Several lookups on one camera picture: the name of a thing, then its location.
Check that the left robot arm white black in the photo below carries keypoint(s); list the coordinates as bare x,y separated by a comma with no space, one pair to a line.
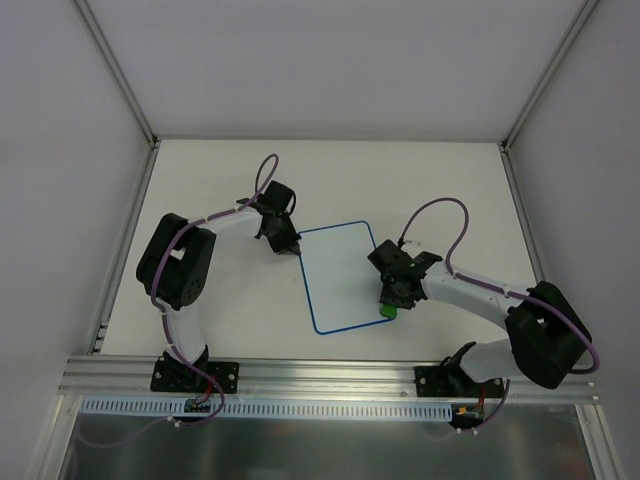
174,268

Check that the aluminium frame post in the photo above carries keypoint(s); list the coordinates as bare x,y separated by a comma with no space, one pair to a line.
97,34
560,53

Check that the blue framed whiteboard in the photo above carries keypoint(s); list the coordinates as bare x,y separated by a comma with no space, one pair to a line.
342,287

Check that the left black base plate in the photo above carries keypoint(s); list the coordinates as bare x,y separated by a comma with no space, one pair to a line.
171,376

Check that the white slotted cable duct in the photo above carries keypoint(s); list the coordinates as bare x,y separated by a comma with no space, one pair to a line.
270,409

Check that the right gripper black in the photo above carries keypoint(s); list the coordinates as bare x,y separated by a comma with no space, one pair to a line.
397,291

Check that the left aluminium frame post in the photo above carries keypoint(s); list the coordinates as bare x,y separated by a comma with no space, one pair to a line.
97,34

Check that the green whiteboard eraser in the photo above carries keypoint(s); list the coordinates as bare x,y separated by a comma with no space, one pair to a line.
388,311

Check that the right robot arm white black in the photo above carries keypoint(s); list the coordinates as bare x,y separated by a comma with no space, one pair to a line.
546,340

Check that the right aluminium frame post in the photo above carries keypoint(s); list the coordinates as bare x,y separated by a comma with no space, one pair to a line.
560,53

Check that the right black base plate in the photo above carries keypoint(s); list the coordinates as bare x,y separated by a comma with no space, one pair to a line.
453,382

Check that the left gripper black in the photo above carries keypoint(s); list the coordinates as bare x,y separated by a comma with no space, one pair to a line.
282,238

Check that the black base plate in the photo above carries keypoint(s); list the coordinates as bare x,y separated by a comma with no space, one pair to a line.
453,382
171,376

